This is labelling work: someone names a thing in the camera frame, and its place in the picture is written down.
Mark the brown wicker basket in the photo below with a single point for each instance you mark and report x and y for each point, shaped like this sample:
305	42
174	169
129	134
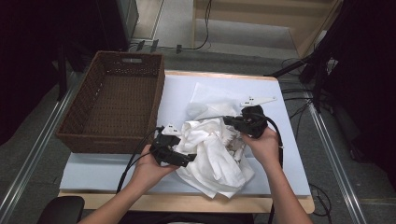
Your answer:
118	102

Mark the white mesh laundry bag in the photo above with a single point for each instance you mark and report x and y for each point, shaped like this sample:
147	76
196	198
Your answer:
214	95

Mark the person's left hand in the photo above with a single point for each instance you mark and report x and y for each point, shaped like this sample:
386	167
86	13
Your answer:
148	172

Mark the wooden platform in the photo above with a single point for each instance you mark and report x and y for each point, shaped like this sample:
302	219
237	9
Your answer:
249	15

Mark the wooden table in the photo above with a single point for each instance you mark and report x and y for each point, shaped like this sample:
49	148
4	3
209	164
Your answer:
155	202

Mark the black power adapters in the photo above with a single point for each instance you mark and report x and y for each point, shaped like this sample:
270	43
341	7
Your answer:
146	45

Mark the black chair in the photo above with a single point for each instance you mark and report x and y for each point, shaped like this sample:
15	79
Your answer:
62	210

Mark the pale blue table mat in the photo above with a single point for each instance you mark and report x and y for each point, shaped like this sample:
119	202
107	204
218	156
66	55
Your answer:
93	174

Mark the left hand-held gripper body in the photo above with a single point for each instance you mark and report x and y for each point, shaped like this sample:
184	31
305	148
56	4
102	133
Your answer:
162	146

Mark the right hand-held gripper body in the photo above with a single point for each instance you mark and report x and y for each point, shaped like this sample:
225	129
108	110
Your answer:
257	121

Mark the dark cabinet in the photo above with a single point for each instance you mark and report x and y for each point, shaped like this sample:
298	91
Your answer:
120	21

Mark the black tripod stand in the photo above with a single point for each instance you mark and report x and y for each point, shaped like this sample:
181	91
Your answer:
317	71

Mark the metal floor rail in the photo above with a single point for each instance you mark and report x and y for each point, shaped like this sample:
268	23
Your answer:
34	146
339	168

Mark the person's right hand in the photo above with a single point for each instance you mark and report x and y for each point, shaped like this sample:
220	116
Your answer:
266	149

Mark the black metal stand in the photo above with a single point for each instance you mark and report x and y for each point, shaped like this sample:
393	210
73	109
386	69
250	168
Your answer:
61	74

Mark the person's dark clothing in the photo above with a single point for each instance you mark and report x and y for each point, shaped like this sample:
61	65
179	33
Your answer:
186	218

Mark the white garment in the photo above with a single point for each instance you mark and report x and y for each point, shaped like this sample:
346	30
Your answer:
218	161

